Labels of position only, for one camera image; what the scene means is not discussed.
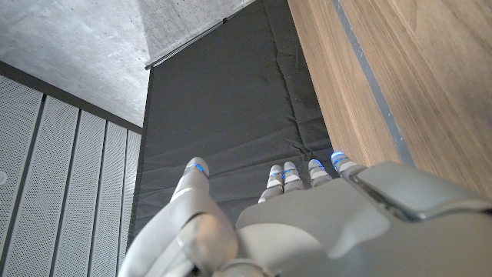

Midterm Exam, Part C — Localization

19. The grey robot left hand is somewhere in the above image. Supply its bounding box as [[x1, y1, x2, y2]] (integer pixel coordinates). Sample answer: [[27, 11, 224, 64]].
[[117, 151, 492, 277]]

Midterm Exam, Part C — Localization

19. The black backdrop curtain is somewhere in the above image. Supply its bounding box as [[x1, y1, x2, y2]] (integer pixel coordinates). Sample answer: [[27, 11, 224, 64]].
[[126, 0, 335, 239]]

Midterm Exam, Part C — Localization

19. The black backdrop stand pole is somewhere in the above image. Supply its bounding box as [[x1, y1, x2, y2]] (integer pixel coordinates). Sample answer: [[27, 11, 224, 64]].
[[144, 0, 257, 71]]

